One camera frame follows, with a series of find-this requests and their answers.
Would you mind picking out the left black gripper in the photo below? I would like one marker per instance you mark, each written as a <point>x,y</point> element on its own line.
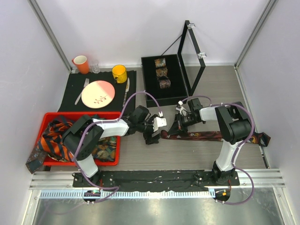
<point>148,138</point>

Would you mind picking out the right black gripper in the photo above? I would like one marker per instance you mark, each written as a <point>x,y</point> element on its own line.
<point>178,128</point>

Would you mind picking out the dark red patterned tie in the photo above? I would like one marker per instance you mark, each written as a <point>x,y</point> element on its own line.
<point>262,139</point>

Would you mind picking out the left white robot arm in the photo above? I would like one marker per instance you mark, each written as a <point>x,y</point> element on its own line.
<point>81,139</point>

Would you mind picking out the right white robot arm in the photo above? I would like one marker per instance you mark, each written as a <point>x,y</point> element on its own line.
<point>235,127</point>

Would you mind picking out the rolled tie bottom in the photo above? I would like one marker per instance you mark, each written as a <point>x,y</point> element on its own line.
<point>164,83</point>

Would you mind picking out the rolled tie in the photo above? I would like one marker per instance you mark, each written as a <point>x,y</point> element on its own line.
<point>160,63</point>
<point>164,83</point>
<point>162,73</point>

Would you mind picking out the teal floral tie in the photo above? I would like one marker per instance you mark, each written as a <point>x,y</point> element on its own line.
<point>105,149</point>

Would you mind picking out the black tie box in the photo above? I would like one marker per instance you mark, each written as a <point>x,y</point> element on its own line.
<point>177,90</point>

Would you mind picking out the silver knife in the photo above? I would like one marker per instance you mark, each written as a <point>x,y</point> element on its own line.
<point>126,92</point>

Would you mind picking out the rolled tie middle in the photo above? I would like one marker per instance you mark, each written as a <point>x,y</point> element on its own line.
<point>162,73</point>

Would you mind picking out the rolled tie top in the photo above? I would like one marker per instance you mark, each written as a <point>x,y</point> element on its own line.
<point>160,63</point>

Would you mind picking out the pink cream plate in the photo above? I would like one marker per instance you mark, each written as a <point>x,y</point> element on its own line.
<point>98,94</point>

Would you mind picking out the black box lid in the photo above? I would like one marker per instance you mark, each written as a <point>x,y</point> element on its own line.
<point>191,58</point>

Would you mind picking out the yellow mug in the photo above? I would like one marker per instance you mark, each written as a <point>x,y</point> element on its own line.
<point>119,73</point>

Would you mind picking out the red plastic bin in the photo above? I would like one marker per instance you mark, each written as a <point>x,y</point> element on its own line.
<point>48,117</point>

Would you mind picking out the silver fork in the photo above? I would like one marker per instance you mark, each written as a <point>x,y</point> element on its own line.
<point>79,96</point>

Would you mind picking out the black placemat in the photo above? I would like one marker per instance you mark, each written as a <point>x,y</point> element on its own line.
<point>75,84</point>

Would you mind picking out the clear glass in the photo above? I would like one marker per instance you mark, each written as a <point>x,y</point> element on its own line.
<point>94,66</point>

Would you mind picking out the orange navy striped tie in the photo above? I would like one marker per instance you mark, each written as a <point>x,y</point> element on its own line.
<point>51,139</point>

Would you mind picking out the orange cup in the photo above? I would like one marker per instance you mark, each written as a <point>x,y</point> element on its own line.
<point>81,62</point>

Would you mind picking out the navy speckled tie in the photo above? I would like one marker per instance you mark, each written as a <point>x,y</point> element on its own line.
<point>36,160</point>

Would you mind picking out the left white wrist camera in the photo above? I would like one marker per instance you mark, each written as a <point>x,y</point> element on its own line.
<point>159,121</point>

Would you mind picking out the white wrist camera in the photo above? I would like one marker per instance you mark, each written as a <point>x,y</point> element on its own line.
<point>181,109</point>
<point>159,121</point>

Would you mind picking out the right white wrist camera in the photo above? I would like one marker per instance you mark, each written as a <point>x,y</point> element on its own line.
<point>181,109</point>

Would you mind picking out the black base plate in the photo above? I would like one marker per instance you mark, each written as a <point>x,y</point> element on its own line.
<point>160,180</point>

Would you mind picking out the white cable duct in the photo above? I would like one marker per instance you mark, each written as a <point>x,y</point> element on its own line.
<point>87,194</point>

